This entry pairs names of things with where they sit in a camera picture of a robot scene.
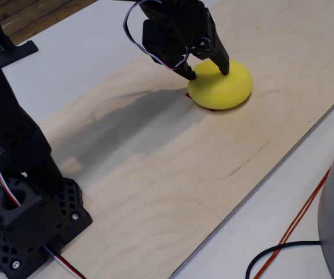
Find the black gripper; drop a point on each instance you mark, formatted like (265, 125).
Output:
(196, 37)

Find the yellow round sponge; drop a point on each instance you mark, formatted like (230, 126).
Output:
(222, 90)

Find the black lattice robot base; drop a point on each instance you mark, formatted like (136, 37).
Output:
(71, 203)

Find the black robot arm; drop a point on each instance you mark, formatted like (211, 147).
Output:
(12, 130)

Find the red paper square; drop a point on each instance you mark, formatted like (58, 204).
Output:
(187, 95)

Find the light plywood board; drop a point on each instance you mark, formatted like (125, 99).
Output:
(184, 174)

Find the black stand with flat foot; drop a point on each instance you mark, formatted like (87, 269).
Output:
(15, 52)

